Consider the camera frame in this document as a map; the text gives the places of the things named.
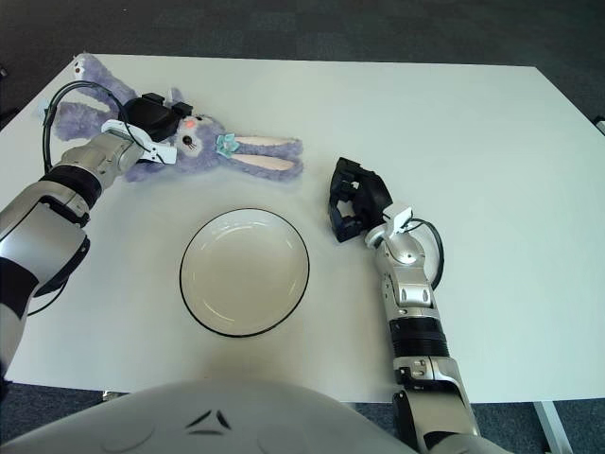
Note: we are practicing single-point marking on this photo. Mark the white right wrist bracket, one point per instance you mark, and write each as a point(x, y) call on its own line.
point(402, 218)

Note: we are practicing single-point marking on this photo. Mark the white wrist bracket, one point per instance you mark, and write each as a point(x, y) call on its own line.
point(163, 153)
point(402, 218)

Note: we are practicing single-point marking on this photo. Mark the cream plate with black rim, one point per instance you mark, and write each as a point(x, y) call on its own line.
point(245, 274)

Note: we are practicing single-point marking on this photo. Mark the purple plush bunny doll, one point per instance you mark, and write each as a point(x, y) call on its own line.
point(203, 142)

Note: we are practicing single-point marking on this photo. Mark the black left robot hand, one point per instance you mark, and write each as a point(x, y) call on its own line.
point(151, 116)

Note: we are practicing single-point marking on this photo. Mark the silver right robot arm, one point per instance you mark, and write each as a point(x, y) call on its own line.
point(406, 255)

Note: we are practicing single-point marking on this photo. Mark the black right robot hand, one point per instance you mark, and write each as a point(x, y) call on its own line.
point(373, 196)

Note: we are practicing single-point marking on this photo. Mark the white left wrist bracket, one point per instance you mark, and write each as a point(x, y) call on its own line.
point(163, 153)

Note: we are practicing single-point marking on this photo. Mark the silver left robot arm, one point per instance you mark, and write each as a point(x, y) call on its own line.
point(94, 158)

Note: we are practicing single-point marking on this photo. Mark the white table leg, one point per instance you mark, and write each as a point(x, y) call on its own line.
point(550, 425)

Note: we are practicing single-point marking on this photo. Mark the grey robot torso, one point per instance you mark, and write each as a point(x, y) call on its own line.
point(236, 416)

